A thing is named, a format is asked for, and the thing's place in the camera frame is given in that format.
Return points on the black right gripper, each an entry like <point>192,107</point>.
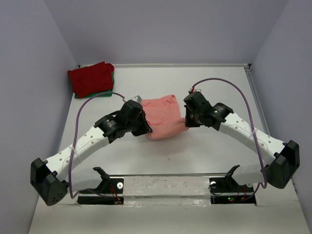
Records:
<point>188,122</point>

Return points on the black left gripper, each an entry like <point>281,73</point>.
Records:
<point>145,128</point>

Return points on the salmon pink t-shirt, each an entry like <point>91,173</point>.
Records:
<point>163,116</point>

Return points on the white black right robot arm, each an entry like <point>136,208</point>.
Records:
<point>278,160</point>

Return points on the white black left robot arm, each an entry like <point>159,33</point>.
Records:
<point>52,177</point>

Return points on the folded green t-shirt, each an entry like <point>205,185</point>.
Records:
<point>104,93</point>

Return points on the folded dark red t-shirt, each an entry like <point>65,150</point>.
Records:
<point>91,79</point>

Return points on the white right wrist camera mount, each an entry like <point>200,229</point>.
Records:
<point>192,90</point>

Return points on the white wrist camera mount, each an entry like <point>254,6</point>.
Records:
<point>137,99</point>
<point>192,90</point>

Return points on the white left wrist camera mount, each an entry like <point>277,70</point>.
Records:
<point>137,99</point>

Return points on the aluminium table edge rail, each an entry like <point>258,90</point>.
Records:
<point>266,147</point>

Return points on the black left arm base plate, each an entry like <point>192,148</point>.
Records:
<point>109,194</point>

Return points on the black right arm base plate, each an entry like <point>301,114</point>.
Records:
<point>223,193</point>

